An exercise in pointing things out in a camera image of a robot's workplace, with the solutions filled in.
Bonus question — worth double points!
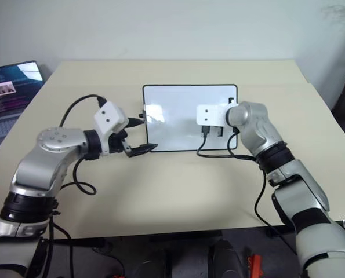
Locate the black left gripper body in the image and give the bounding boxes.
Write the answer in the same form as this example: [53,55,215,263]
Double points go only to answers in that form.
[108,129,132,155]

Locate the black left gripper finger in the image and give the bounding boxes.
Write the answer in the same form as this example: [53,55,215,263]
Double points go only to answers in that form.
[125,143,159,159]
[126,116,147,129]

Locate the black-framed small whiteboard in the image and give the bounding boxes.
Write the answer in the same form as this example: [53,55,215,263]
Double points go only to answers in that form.
[139,83,239,153]

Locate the open grey laptop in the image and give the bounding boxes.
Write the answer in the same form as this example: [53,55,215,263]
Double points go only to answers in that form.
[0,60,46,145]

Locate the black rounded cover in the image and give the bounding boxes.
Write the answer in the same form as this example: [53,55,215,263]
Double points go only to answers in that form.
[209,239,246,278]

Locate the orange-red plastic part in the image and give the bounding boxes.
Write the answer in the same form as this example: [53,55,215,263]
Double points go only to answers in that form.
[245,253,262,278]

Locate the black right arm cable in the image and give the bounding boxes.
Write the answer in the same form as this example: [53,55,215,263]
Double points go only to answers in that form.
[196,125,299,255]

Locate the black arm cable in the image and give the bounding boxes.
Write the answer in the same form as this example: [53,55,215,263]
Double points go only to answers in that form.
[196,125,299,255]
[52,94,108,196]

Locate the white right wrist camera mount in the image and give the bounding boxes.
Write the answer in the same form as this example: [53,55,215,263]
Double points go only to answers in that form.
[196,104,233,129]

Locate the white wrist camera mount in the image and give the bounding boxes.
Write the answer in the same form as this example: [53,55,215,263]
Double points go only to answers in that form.
[93,101,130,136]
[196,104,233,129]

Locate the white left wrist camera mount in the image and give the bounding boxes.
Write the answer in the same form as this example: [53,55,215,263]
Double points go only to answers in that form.
[93,101,130,136]

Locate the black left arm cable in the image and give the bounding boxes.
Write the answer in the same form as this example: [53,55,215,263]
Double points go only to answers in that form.
[52,94,108,196]

